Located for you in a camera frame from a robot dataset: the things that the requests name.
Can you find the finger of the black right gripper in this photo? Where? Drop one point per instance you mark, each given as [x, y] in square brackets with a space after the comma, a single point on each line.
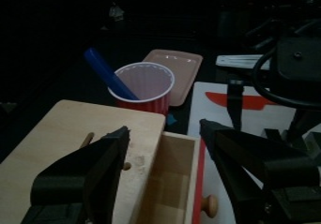
[235, 106]
[301, 121]

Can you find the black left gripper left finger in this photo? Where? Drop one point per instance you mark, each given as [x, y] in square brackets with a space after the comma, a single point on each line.
[78, 177]

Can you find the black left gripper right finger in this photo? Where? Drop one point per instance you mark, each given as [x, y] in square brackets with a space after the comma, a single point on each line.
[267, 177]

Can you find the white cutting board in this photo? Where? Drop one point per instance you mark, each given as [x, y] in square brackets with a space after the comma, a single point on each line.
[267, 118]

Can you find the pink plastic plate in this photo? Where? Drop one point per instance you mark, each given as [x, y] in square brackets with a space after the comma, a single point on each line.
[183, 74]

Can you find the small wooden peg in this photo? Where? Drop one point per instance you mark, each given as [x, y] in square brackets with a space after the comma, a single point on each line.
[87, 139]
[125, 166]

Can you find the white flat metal bar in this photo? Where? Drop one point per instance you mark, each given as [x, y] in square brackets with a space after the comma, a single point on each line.
[238, 61]

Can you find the small blue toy piece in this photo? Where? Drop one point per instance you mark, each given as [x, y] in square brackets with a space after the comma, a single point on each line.
[171, 120]

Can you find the light wooden toy box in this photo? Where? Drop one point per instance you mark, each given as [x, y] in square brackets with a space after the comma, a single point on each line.
[53, 131]

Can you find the red-fronted wooden drawer with knob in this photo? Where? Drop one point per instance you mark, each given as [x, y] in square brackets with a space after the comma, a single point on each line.
[167, 177]

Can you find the red plastic cup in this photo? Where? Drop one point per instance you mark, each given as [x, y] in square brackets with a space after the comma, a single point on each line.
[145, 87]

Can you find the blue plastic utensil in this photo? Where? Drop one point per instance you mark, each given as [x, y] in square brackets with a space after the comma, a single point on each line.
[104, 71]

